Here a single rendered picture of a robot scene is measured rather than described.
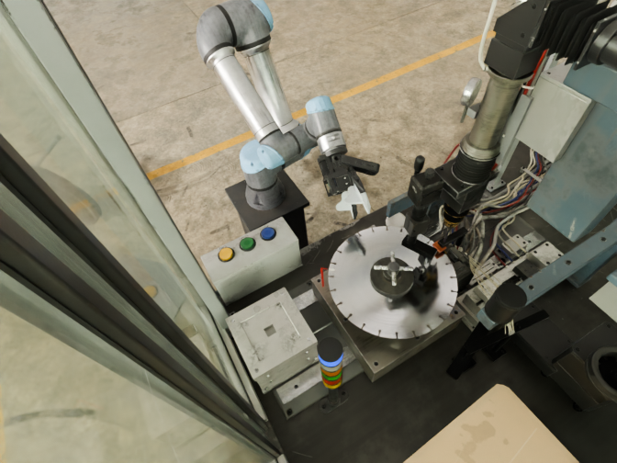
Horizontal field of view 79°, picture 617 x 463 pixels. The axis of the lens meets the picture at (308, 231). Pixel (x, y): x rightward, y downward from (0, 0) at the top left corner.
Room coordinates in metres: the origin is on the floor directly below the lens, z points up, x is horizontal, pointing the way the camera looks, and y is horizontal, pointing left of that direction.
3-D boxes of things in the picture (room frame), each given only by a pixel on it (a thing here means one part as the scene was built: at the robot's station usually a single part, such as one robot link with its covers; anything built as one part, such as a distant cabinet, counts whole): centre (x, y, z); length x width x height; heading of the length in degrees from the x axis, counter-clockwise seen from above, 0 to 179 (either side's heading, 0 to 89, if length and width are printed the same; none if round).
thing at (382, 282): (0.46, -0.20, 0.96); 0.11 x 0.11 x 0.03
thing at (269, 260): (0.64, 0.18, 0.82); 0.28 x 0.11 x 0.15; 115
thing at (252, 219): (0.98, 0.15, 0.37); 0.40 x 0.40 x 0.75; 25
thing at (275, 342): (0.38, 0.13, 0.82); 0.18 x 0.18 x 0.15; 25
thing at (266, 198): (0.98, 0.15, 0.80); 0.15 x 0.15 x 0.10
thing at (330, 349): (0.22, -0.01, 1.14); 0.05 x 0.04 x 0.03; 25
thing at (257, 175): (0.99, 0.14, 0.91); 0.13 x 0.12 x 0.14; 122
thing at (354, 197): (0.64, -0.13, 1.07); 0.09 x 0.06 x 0.03; 14
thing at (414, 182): (0.52, -0.26, 1.17); 0.06 x 0.05 x 0.20; 106
